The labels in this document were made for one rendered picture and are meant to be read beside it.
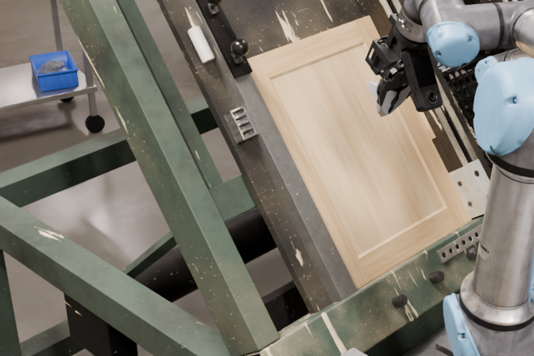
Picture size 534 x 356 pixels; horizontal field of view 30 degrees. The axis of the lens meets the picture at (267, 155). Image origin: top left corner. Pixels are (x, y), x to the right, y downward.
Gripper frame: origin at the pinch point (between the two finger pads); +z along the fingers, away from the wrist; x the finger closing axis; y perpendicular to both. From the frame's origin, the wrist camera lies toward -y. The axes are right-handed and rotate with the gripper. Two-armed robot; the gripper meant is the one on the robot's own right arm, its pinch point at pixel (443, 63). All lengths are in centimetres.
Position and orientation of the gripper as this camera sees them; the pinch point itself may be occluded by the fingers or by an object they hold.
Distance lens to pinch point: 260.8
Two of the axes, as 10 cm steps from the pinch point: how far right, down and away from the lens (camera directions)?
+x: 4.4, 9.0, -0.5
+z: -5.3, 3.0, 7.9
